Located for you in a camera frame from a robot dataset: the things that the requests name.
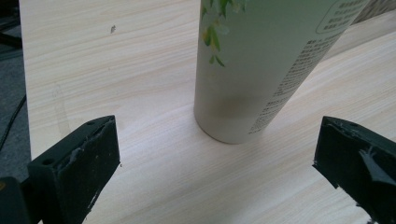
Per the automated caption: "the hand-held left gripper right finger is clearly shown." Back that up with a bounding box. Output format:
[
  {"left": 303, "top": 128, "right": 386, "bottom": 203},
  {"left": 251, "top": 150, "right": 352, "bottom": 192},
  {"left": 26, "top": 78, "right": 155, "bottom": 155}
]
[{"left": 312, "top": 116, "right": 396, "bottom": 224}]

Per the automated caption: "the pale green leaf-print bottle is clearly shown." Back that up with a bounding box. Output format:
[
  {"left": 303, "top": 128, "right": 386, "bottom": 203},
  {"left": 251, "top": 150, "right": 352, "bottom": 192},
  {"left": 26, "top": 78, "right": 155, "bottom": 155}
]
[{"left": 193, "top": 0, "right": 372, "bottom": 145}]

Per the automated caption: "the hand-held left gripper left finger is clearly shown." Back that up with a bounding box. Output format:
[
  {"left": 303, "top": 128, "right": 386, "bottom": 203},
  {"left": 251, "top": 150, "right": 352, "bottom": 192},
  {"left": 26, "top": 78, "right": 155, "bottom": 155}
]
[{"left": 27, "top": 115, "right": 121, "bottom": 224}]

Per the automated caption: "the black cable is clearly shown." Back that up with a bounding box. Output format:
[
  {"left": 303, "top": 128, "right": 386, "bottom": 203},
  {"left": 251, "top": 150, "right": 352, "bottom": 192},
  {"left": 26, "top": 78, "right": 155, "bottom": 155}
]
[{"left": 0, "top": 94, "right": 27, "bottom": 151}]

